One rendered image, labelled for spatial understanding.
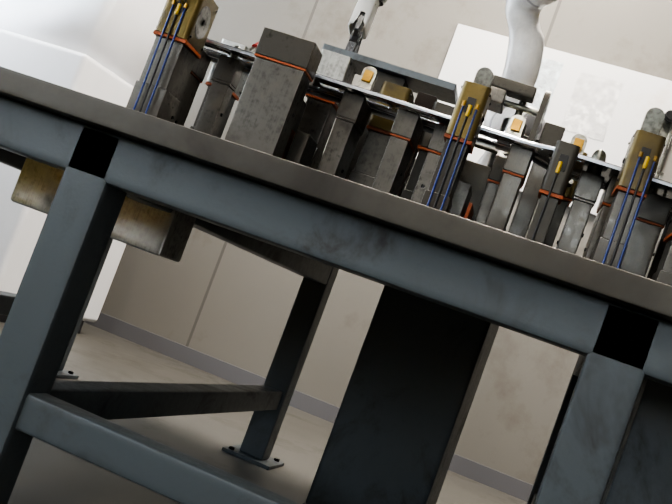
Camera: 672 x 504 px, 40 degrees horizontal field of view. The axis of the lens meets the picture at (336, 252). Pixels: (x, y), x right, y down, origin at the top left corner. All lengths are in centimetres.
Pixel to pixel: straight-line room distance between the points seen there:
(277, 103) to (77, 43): 211
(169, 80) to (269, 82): 21
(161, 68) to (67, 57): 191
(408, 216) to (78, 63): 273
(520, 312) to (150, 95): 103
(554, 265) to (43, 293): 79
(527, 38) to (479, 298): 147
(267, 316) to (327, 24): 155
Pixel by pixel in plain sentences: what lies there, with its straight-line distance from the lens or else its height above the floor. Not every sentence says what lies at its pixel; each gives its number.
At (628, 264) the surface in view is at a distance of 208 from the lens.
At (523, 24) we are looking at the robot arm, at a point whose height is 145.
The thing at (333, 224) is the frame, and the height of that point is 64.
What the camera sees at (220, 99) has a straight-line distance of 222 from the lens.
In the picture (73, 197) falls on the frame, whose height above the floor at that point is 54.
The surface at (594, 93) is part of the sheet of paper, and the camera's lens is 469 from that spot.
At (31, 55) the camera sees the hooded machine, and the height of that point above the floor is 106.
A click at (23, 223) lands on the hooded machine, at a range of 387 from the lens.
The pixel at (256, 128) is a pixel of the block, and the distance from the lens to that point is 198.
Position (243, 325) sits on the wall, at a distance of 476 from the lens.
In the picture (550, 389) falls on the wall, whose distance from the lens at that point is 449.
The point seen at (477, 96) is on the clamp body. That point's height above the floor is 102.
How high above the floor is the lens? 52
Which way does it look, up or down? 3 degrees up
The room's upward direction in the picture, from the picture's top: 20 degrees clockwise
